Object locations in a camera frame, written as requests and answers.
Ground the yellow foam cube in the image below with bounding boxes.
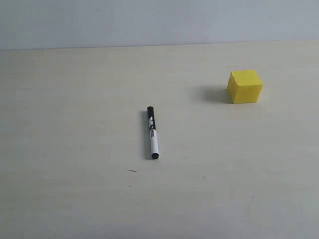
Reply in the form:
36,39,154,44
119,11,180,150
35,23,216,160
227,70,263,104

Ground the black and white marker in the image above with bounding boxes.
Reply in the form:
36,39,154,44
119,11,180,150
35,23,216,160
147,106,159,159

